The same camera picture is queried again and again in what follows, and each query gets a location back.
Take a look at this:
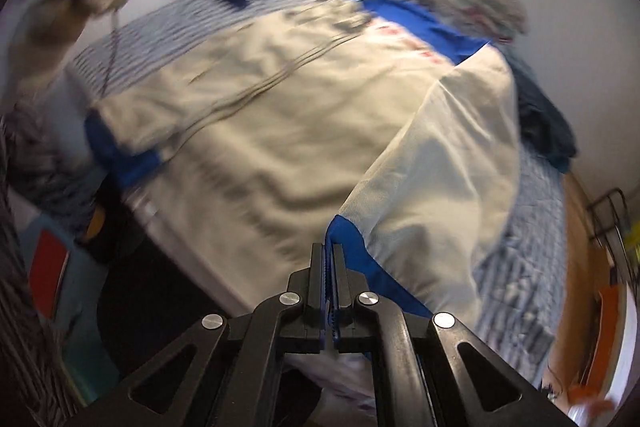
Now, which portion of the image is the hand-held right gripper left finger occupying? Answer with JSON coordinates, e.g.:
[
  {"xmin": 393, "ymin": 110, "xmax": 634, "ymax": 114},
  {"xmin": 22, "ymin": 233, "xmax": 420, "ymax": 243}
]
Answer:
[{"xmin": 65, "ymin": 243, "xmax": 329, "ymax": 427}]

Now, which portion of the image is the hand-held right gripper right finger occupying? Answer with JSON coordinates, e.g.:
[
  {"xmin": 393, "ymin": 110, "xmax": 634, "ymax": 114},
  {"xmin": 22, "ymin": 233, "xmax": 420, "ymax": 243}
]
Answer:
[{"xmin": 330, "ymin": 243, "xmax": 576, "ymax": 427}]

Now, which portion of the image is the beige and blue jacket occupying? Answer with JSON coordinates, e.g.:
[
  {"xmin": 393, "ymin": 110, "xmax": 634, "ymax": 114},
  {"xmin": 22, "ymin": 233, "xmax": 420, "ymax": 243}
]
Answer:
[{"xmin": 85, "ymin": 0, "xmax": 521, "ymax": 323}]

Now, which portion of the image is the person's left forearm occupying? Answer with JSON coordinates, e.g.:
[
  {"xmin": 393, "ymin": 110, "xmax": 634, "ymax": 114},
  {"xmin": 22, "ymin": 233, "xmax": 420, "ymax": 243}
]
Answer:
[{"xmin": 0, "ymin": 0, "xmax": 128, "ymax": 108}]

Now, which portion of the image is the black metal clothes rack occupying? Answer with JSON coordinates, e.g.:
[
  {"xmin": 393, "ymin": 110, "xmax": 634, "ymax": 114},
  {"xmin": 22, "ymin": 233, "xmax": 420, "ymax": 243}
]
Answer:
[{"xmin": 587, "ymin": 189, "xmax": 633, "ymax": 258}]

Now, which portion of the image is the teal box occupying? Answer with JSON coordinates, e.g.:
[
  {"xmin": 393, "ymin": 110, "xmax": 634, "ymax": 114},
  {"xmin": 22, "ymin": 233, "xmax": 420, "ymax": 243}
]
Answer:
[{"xmin": 15, "ymin": 212, "xmax": 126, "ymax": 408}]

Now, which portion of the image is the dark navy cloth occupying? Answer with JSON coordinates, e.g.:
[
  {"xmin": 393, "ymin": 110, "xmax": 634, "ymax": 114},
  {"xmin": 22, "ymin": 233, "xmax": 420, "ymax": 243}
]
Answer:
[{"xmin": 510, "ymin": 57, "xmax": 578, "ymax": 172}]

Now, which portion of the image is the orange and white box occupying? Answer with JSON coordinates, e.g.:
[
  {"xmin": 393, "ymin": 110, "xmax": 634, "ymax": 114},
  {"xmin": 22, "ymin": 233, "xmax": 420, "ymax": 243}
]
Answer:
[{"xmin": 570, "ymin": 282, "xmax": 631, "ymax": 408}]

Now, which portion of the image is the red flat object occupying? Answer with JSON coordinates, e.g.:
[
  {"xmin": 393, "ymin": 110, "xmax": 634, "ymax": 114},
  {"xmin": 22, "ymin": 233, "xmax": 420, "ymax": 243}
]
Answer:
[{"xmin": 27, "ymin": 229, "xmax": 71, "ymax": 320}]

